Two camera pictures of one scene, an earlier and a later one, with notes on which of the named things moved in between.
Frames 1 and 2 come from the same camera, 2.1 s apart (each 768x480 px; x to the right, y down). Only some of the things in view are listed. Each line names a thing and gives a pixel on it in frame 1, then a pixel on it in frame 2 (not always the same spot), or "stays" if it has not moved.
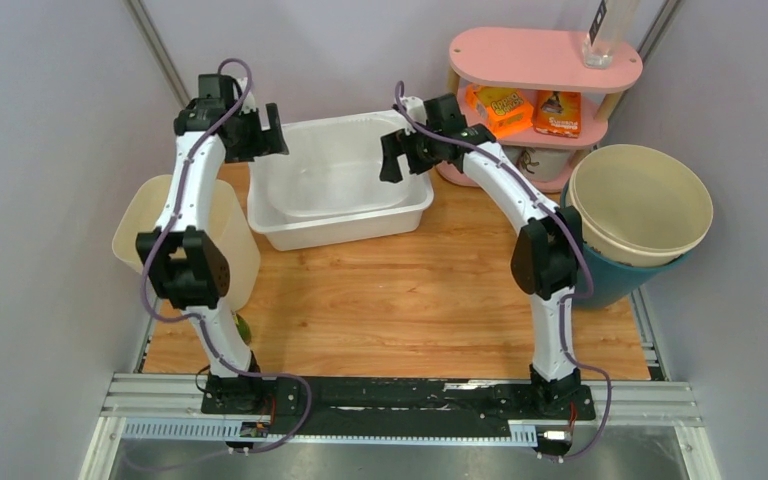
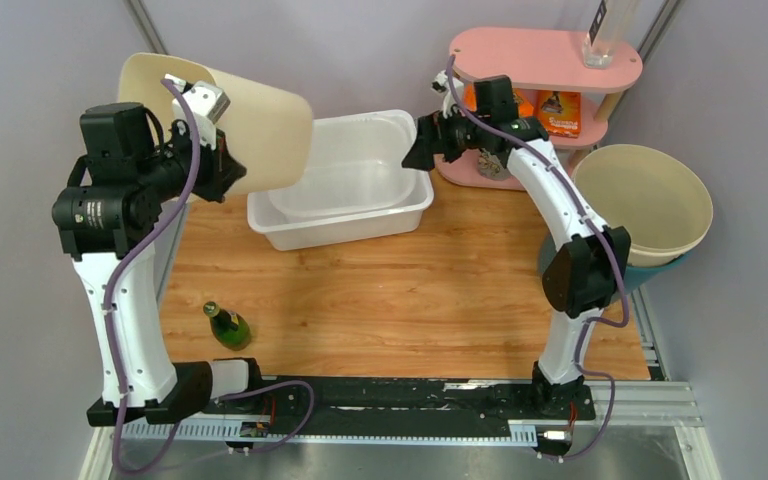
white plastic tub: (327, 190) stays
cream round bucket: (639, 206) stays
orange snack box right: (557, 112) stays
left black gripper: (265, 142) to (228, 170)
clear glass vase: (597, 44) stays
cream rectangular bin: (140, 207) to (270, 133)
